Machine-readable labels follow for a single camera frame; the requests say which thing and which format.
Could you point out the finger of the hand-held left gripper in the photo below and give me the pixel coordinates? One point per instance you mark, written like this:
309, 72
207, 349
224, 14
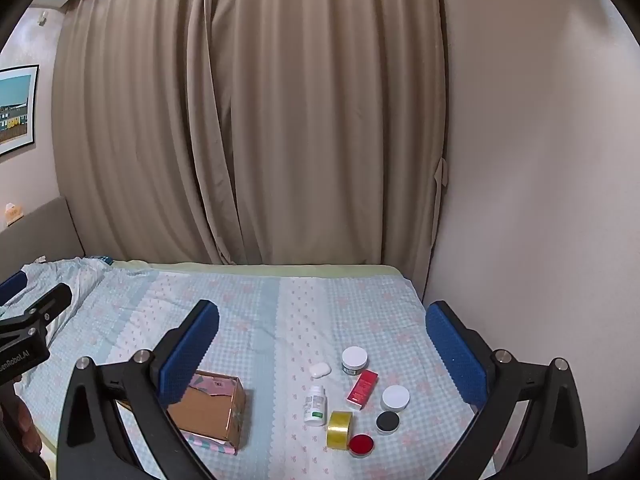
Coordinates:
12, 284
50, 300

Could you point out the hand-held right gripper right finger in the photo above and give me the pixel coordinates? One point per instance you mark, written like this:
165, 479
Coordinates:
455, 355

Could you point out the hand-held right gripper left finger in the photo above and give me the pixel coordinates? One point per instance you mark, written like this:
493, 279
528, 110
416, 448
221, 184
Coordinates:
192, 350

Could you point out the cardboard box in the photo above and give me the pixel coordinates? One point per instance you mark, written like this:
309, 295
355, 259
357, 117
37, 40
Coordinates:
210, 410

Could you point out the white round lid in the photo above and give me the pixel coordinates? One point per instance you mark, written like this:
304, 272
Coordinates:
395, 398

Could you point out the black lid round jar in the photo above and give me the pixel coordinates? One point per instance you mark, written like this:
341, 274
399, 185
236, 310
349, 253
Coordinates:
387, 422

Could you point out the small red box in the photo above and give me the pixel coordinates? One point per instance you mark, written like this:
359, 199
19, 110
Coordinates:
362, 387

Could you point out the dark jar with white lid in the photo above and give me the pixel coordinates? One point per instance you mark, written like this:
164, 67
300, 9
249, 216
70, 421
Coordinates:
354, 359

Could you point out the white earbud case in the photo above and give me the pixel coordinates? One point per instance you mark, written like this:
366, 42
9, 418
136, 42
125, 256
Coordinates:
320, 370

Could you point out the red round lid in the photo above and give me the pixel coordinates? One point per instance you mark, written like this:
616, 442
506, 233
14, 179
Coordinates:
361, 445

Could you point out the white pill bottle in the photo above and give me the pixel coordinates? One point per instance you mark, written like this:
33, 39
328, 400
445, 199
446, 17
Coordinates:
316, 405

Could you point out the yellow tape roll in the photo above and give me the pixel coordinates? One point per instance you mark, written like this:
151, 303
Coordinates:
339, 435

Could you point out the person's left hand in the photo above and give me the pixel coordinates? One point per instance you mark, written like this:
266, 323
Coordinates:
22, 422

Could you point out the grey padded headboard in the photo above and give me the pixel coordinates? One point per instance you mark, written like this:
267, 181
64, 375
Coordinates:
45, 235

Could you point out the blue patterned cloth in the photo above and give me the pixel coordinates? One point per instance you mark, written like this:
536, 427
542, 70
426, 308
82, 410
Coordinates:
103, 259

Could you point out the small orange object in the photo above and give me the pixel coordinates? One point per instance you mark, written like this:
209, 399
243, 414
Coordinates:
13, 211

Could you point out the light blue checkered bed sheet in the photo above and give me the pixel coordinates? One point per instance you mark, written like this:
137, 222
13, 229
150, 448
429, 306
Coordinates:
300, 310

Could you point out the beige curtain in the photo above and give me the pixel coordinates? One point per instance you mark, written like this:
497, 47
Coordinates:
250, 110

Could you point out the framed wall poster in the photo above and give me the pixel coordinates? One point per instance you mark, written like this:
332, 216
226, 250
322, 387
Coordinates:
17, 110

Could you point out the small white wall fixture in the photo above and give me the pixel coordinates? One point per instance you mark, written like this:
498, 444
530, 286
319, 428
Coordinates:
42, 18

